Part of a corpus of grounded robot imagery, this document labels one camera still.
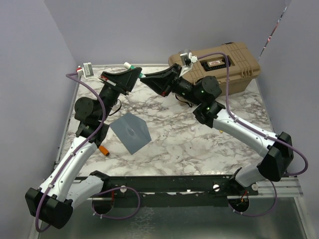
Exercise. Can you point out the green white glue stick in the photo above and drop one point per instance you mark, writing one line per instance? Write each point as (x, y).
(128, 66)

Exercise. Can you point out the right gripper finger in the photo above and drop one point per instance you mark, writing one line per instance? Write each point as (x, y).
(173, 70)
(160, 85)

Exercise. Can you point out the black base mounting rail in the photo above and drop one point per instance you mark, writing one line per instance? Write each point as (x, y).
(171, 191)

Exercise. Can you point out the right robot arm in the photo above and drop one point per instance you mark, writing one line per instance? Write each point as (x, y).
(274, 149)

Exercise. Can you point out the tan plastic toolbox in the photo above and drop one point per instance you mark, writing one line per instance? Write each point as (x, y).
(243, 67)

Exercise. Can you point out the orange handled screwdriver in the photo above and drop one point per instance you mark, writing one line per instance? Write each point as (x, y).
(104, 151)

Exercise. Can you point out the grey blue envelope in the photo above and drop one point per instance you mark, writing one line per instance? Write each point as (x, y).
(132, 131)

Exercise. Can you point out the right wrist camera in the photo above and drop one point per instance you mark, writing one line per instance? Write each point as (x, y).
(188, 60)

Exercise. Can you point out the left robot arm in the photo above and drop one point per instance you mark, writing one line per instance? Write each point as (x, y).
(54, 201)

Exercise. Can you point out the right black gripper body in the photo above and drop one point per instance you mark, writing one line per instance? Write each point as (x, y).
(177, 84)

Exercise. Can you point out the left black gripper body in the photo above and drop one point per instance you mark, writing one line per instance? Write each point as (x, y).
(111, 92)

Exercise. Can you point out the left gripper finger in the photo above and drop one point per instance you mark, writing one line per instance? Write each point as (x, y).
(130, 77)
(122, 76)

